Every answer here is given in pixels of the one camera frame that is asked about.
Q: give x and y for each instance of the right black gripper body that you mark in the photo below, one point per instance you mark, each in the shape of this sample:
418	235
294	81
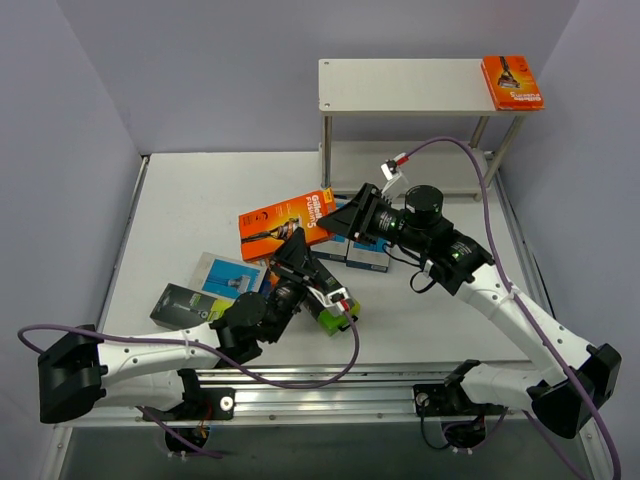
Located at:
365	213

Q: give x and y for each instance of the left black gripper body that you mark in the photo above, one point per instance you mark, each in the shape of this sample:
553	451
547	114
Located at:
293	270

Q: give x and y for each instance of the orange razor box front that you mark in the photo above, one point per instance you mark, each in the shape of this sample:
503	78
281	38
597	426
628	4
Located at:
264	230

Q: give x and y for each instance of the orange razor box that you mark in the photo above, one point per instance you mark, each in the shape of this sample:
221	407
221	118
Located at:
511	83
269	282
264	230

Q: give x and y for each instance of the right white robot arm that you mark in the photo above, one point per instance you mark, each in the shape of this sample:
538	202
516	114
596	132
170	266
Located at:
572	378

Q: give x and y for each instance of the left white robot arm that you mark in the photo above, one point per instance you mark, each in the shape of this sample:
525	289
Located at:
82	370

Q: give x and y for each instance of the white two-tier shelf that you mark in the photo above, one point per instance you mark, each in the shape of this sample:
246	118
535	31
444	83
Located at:
439	111

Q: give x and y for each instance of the blue razor box middle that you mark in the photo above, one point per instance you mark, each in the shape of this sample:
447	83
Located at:
334	248

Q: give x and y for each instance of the blue razor box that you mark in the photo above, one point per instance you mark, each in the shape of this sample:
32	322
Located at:
368	257
334	248
225	277

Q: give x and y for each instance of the black green razor box centre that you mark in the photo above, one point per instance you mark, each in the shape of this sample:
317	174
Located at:
330	324

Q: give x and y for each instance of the black green razor box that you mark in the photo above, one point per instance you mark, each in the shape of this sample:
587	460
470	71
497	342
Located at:
181	308
330	324

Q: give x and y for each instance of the blue razor box right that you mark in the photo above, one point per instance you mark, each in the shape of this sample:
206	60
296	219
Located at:
368	257

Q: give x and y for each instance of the blue razor box left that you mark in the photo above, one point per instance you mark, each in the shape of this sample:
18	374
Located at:
225	277

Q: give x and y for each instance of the black green razor box left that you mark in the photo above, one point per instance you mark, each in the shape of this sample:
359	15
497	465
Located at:
181	308

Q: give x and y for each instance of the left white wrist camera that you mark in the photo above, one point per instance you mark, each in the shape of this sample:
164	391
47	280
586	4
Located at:
337	302

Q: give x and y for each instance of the aluminium rail frame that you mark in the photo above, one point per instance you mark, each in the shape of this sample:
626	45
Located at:
368	393

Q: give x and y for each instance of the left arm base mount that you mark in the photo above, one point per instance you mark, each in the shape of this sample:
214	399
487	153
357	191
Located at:
210	405

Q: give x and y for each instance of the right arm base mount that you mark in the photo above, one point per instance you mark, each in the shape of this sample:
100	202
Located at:
467	430

